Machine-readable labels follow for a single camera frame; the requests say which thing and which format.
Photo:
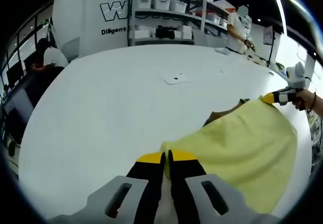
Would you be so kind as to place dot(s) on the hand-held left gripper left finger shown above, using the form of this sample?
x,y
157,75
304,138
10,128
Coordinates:
x,y
146,181

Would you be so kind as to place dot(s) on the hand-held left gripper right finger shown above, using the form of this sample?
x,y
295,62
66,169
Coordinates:
x,y
186,181

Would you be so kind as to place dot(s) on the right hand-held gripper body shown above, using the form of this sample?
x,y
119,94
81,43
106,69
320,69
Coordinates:
x,y
296,79

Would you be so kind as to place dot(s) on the yellow blue grey garment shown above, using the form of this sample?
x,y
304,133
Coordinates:
x,y
239,145

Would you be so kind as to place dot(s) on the person's right hand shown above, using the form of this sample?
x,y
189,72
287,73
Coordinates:
x,y
306,99

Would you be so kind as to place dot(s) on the grey chair back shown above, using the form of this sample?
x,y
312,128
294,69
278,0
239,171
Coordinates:
x,y
209,39

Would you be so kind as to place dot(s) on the black bag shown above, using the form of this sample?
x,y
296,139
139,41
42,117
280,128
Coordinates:
x,y
165,31

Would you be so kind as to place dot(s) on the white storage box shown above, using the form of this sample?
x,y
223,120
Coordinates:
x,y
143,3
178,6
161,3

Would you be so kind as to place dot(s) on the large black monitor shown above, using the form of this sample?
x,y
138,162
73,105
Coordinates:
x,y
17,115

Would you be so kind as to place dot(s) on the grey metal shelf unit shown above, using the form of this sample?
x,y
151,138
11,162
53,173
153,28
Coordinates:
x,y
164,11

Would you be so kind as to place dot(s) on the black computer monitor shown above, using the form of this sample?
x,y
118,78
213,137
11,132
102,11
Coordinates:
x,y
14,72

